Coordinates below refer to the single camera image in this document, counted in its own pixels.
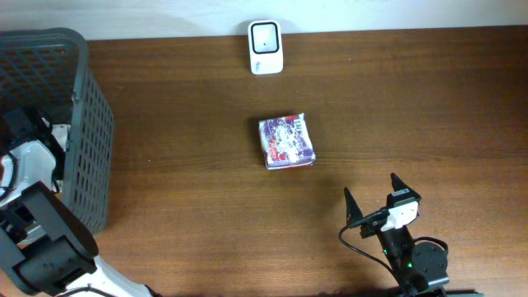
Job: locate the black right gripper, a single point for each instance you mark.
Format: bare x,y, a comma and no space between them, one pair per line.
353,210

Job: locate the purple tissue pack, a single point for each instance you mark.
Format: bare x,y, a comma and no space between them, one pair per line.
286,143

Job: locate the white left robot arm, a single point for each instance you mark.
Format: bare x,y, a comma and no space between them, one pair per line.
45,248

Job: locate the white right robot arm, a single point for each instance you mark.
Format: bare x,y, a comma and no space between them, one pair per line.
419,265

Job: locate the white barcode scanner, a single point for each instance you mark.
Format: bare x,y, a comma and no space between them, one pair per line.
265,47

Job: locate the dark grey plastic basket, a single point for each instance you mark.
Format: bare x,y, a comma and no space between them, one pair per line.
48,69

